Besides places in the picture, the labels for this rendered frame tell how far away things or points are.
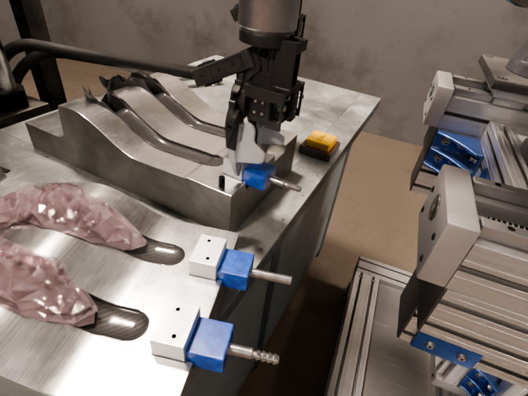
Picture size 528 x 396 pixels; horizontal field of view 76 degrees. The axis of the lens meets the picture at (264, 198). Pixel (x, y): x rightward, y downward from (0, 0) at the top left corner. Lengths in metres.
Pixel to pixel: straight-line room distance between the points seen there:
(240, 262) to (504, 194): 0.34
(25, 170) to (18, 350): 0.46
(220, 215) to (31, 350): 0.30
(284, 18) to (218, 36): 2.77
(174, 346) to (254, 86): 0.32
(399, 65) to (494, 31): 0.59
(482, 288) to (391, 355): 0.81
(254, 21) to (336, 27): 2.42
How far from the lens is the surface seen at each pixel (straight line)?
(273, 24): 0.44
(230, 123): 0.48
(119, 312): 0.44
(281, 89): 0.47
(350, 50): 2.86
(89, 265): 0.47
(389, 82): 2.88
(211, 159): 0.62
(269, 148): 0.70
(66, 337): 0.43
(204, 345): 0.39
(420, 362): 1.27
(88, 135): 0.70
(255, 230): 0.60
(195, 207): 0.59
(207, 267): 0.44
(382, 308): 1.33
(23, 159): 0.85
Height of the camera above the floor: 1.21
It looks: 37 degrees down
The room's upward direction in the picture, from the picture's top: 7 degrees clockwise
